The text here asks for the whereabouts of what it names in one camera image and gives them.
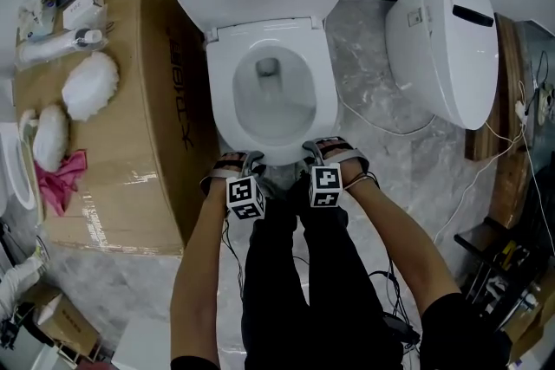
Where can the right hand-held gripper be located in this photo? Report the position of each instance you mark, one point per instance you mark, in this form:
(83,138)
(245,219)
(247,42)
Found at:
(325,186)

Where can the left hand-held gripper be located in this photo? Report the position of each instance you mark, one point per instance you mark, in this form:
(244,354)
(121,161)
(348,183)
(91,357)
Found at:
(245,197)

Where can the person's right forearm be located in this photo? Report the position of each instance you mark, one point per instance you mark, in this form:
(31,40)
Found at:
(390,238)

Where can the person's left forearm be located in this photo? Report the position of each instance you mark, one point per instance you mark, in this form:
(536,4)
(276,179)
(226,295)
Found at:
(195,273)

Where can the white toilet with tank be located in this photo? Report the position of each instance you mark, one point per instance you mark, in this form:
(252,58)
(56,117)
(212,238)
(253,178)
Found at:
(269,99)

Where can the white smart toilet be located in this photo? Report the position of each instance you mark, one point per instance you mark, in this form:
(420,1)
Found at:
(442,56)

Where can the white ceramic toilet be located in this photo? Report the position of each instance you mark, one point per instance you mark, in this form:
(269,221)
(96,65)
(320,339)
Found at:
(13,169)

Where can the person's left hand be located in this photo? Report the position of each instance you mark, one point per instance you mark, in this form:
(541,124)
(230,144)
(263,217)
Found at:
(230,165)

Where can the person's right hand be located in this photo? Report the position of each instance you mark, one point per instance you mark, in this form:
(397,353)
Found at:
(340,151)

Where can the person's right grey shoe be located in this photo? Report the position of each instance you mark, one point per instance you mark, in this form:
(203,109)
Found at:
(303,173)

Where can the person's black trousers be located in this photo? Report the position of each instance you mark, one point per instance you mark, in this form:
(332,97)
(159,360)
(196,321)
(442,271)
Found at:
(277,273)

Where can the large brown cardboard box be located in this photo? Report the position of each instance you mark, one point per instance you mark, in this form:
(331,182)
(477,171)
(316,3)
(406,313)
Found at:
(152,99)

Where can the white fluffy duster head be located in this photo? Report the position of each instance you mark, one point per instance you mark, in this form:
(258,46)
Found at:
(51,138)
(91,86)

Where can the black metal rack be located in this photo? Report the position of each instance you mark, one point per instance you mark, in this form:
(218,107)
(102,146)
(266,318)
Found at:
(472,244)

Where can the pink cloth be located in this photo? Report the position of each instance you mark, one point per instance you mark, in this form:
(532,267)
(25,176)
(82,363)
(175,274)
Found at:
(58,182)

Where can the person's left black sleeve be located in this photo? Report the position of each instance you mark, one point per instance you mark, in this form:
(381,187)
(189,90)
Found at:
(195,364)

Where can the person's black sleeve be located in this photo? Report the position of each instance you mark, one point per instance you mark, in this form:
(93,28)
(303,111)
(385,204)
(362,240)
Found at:
(195,364)
(464,333)

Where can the white power strip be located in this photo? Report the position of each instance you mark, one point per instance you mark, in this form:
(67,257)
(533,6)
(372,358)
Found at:
(520,109)

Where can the brown wooden step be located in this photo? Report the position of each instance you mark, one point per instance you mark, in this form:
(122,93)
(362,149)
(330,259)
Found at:
(507,56)

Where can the small white box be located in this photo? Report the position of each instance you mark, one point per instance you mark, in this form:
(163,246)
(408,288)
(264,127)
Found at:
(82,8)

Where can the person's right black sleeve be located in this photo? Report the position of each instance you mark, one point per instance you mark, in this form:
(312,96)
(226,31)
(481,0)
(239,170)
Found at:
(464,333)

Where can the white tube in plastic bag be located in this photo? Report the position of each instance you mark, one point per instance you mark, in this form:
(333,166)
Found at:
(47,47)

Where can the small brown cardboard box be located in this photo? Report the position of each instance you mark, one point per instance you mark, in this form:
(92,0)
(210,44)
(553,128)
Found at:
(73,327)

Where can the white packet with blue label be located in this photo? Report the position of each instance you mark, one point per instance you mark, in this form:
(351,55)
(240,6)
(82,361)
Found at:
(37,34)

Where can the crumpled white plastic wrap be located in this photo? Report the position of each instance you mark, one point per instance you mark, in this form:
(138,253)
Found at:
(34,6)

